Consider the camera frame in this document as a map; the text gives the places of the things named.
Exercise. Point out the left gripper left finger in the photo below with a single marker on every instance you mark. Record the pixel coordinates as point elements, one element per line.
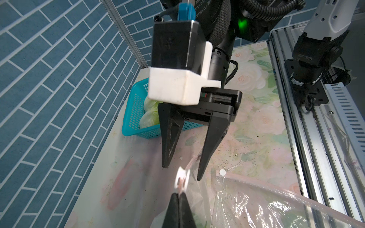
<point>171,219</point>

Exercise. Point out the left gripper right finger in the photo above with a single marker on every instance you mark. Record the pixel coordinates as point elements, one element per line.
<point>185,215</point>

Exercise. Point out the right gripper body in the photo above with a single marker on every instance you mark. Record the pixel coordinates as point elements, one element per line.
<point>217,106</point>

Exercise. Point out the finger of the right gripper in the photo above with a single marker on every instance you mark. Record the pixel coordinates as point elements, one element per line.
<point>218,127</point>
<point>171,124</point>

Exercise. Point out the chinese cabbage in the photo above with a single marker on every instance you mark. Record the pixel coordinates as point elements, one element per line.
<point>150,105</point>
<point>150,118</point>

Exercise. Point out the zip-top bag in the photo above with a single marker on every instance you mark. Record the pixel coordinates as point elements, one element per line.
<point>244,202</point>
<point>196,192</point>

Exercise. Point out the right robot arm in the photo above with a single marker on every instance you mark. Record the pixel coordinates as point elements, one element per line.
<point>318,47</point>

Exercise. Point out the teal plastic basket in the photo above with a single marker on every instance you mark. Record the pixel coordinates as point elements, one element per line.
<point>134,112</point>

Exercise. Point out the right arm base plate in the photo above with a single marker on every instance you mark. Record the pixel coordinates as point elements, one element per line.
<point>305,94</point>

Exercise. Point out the white vented cable duct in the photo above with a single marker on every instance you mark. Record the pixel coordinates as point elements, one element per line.
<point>350,117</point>

